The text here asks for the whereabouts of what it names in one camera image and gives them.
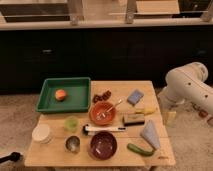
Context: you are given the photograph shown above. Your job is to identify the blue sponge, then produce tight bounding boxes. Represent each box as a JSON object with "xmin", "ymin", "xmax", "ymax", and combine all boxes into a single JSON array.
[{"xmin": 127, "ymin": 90, "xmax": 144, "ymax": 106}]

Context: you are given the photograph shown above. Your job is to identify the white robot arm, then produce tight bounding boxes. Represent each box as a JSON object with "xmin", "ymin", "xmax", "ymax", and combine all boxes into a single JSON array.
[{"xmin": 158, "ymin": 62, "xmax": 213, "ymax": 125}]

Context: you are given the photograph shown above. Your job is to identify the orange bowl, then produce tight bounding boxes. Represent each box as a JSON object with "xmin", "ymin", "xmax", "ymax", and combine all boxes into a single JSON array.
[{"xmin": 89, "ymin": 101, "xmax": 116, "ymax": 126}]

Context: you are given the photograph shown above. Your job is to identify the purple bowl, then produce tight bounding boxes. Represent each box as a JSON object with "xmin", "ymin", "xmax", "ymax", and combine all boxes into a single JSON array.
[{"xmin": 89, "ymin": 131, "xmax": 117, "ymax": 160}]

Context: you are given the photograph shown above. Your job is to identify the yellow banana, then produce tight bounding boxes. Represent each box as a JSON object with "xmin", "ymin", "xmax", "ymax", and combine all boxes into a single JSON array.
[{"xmin": 135, "ymin": 107, "xmax": 157, "ymax": 115}]

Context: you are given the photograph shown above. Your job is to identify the grey folded cloth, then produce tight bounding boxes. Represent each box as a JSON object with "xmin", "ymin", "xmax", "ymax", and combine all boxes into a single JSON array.
[{"xmin": 140, "ymin": 120, "xmax": 161, "ymax": 149}]

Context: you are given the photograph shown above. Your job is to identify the black yellow scrub brush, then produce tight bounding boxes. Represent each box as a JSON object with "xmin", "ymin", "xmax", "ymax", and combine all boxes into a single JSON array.
[{"xmin": 123, "ymin": 114, "xmax": 145, "ymax": 126}]

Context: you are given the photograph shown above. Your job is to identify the wooden table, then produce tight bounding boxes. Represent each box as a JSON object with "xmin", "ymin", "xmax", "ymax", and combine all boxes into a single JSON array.
[{"xmin": 25, "ymin": 81, "xmax": 176, "ymax": 168}]

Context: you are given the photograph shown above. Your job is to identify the green cucumber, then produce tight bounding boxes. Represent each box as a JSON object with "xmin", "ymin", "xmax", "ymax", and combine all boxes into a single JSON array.
[{"xmin": 127, "ymin": 143, "xmax": 155, "ymax": 157}]

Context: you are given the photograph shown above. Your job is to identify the metal fork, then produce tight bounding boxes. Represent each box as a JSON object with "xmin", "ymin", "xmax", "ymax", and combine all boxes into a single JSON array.
[{"xmin": 96, "ymin": 99, "xmax": 123, "ymax": 120}]

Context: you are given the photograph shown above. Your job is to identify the dark grapes bunch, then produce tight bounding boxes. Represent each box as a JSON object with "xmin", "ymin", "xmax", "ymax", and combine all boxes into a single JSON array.
[{"xmin": 92, "ymin": 91, "xmax": 111, "ymax": 103}]

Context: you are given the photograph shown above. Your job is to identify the green plastic tray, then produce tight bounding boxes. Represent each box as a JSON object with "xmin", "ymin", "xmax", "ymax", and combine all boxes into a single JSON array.
[{"xmin": 36, "ymin": 77, "xmax": 91, "ymax": 113}]

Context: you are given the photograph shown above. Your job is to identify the green plastic cup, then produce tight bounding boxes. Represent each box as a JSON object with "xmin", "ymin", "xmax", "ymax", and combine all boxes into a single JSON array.
[{"xmin": 64, "ymin": 116, "xmax": 78, "ymax": 132}]

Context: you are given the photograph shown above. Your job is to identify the metal cup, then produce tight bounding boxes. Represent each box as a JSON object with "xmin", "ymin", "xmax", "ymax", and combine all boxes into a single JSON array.
[{"xmin": 65, "ymin": 136, "xmax": 80, "ymax": 153}]

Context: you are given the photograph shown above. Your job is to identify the orange peach fruit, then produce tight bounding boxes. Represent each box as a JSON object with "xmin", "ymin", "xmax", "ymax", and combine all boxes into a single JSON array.
[{"xmin": 55, "ymin": 89, "xmax": 67, "ymax": 101}]

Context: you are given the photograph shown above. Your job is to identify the white stacked plates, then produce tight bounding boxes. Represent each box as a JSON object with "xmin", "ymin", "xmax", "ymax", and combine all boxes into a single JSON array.
[{"xmin": 32, "ymin": 124, "xmax": 52, "ymax": 143}]

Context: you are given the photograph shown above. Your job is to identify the black object on floor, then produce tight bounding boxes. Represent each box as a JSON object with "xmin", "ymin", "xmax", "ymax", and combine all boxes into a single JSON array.
[{"xmin": 0, "ymin": 152, "xmax": 21, "ymax": 164}]

